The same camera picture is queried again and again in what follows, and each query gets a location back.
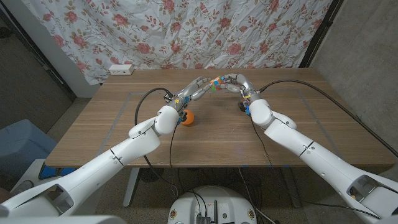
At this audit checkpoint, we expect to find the orange fruit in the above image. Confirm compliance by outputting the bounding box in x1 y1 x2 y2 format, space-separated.
181 109 195 126

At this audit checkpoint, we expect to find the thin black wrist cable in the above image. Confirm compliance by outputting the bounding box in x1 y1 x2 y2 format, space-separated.
169 123 177 169
250 117 374 218

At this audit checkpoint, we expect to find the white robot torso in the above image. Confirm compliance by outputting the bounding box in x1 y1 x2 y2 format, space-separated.
0 214 127 224

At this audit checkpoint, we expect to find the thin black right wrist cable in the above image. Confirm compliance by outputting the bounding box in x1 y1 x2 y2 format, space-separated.
250 117 374 218

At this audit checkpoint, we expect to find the black round floor object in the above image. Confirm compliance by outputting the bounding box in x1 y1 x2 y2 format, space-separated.
138 167 165 183

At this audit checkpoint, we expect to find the blue bin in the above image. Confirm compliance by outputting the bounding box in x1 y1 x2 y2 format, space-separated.
0 119 58 187

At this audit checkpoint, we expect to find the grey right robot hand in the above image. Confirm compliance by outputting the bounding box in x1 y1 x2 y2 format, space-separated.
219 73 262 102

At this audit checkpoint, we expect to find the white platform with blue pads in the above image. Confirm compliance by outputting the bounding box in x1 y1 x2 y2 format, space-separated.
9 158 78 195

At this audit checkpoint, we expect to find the thin black left wrist cable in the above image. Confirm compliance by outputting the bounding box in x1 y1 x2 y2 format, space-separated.
169 123 177 169

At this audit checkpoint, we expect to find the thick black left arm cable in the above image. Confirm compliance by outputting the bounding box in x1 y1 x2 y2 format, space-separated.
134 87 180 200

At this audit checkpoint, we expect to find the white power strip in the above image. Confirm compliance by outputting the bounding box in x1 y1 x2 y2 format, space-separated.
108 63 135 76

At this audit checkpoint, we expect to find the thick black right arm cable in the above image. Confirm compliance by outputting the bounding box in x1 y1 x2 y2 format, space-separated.
258 79 398 157

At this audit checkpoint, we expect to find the multicoloured Rubik's cube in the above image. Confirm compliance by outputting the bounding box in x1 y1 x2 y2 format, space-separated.
210 76 225 92

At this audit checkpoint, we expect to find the white table leg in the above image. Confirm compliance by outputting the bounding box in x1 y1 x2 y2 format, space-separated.
123 167 141 208

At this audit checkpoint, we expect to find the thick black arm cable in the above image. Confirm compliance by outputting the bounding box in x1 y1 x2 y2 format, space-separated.
258 79 398 157
134 87 180 200

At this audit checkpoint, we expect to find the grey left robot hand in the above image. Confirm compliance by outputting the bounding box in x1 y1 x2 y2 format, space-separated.
169 77 215 113

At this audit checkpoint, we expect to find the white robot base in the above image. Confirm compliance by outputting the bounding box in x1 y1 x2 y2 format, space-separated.
167 185 258 224

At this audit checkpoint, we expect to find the black backdrop stand pole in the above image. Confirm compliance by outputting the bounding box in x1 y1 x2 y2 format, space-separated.
0 2 77 100
298 0 345 68

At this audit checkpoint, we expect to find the floral backdrop cloth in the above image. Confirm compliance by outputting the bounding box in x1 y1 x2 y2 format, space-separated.
20 0 335 85

